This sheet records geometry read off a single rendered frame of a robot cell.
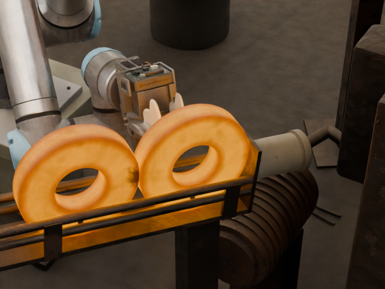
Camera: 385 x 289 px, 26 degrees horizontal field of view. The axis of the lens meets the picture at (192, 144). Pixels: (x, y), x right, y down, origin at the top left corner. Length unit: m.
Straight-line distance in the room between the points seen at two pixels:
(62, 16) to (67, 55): 0.87
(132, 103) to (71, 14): 0.59
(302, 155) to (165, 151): 0.21
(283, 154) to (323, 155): 1.08
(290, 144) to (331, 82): 1.37
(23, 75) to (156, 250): 0.72
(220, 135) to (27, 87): 0.41
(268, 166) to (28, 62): 0.45
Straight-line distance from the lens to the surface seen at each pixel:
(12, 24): 1.39
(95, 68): 1.34
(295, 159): 1.16
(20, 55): 1.38
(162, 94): 1.18
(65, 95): 1.90
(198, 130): 1.05
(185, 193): 1.08
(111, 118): 1.36
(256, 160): 1.10
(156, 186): 1.08
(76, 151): 1.00
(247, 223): 1.26
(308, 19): 2.81
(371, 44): 1.18
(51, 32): 1.81
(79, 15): 1.77
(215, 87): 2.46
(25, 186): 1.01
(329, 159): 2.22
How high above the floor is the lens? 1.41
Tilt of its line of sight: 39 degrees down
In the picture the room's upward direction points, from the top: straight up
